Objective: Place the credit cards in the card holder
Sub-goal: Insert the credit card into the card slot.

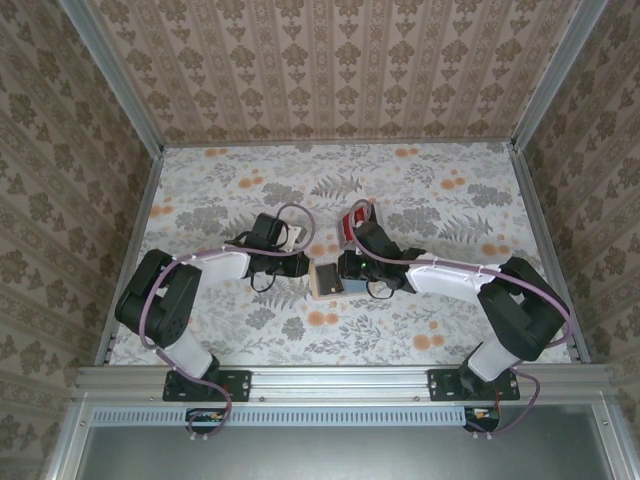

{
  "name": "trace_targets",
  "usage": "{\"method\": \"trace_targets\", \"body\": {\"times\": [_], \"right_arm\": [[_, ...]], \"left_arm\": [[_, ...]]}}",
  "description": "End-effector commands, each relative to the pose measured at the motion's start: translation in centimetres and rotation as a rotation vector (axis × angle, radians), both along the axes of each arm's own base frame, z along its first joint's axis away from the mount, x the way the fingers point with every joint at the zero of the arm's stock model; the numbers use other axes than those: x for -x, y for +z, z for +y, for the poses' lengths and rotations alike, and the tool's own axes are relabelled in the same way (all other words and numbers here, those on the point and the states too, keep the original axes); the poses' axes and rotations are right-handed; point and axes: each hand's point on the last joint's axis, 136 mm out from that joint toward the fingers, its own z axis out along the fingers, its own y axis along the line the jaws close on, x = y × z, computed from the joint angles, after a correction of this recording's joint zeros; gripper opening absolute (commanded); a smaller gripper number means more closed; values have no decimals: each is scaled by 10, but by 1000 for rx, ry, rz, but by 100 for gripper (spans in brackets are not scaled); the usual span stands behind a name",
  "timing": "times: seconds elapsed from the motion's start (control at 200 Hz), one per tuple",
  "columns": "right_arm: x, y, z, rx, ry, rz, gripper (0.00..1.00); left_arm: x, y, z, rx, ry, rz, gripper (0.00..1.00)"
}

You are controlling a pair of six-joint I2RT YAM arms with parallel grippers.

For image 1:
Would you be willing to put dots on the black credit card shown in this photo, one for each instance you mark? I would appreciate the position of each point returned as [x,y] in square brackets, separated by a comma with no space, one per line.
[330,279]

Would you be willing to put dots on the beige card holder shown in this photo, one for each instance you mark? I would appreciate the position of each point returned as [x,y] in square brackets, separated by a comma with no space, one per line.
[313,282]

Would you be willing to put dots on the red credit card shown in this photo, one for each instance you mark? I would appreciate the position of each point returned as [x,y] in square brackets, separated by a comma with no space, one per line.
[346,227]
[361,215]

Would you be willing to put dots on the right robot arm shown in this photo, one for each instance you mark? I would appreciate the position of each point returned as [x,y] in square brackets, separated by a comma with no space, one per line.
[520,310]

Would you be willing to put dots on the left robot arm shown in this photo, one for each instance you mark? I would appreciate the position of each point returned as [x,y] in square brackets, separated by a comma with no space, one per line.
[165,300]

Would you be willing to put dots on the clear card rack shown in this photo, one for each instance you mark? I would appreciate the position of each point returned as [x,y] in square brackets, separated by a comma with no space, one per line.
[380,215]

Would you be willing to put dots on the grey metal panel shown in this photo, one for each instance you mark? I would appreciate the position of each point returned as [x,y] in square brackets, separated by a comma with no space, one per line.
[340,455]

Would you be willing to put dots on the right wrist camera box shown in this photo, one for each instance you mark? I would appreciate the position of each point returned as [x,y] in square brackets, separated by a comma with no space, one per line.
[377,242]

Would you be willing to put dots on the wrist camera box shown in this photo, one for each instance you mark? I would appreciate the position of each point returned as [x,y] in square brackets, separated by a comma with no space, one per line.
[377,242]
[265,227]

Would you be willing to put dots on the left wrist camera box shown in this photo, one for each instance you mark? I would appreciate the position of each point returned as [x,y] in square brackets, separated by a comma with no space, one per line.
[265,227]

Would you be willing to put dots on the wide aluminium frame rail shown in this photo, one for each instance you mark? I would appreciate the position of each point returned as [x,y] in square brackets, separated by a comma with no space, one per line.
[340,382]

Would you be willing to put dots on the thin aluminium table rail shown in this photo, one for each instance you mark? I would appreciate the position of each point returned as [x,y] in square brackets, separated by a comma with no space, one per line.
[340,143]

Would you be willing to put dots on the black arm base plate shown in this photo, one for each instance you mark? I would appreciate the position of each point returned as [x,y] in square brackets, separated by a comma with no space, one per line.
[235,385]
[442,385]

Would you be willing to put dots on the aluminium table side rail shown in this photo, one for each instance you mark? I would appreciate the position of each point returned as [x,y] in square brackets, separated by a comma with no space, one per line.
[132,250]
[541,225]

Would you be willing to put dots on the aluminium frame post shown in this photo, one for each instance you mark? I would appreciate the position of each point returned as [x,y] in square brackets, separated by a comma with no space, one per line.
[115,75]
[556,75]

